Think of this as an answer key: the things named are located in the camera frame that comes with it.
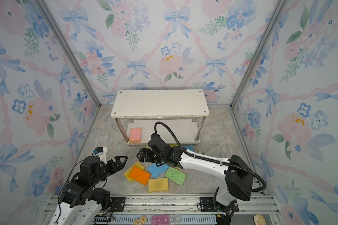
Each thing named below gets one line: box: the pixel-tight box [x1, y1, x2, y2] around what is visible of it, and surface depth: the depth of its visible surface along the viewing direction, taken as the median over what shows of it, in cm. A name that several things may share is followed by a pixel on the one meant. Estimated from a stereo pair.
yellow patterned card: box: [133, 214, 147, 225], surface depth 70 cm
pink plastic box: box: [151, 215, 169, 225], surface depth 70 cm
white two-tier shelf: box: [110, 89, 210, 145], surface depth 76 cm
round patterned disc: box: [253, 213, 267, 225], surface depth 71 cm
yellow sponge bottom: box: [147, 177, 169, 193], surface depth 81 cm
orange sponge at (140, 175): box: [128, 165, 152, 186], surface depth 84 cm
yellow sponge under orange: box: [122, 160, 146, 184], surface depth 86 cm
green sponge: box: [164, 166, 187, 187], surface depth 84 cm
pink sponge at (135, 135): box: [129, 127, 142, 143], surface depth 92 cm
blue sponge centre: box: [147, 161, 170, 179], surface depth 86 cm
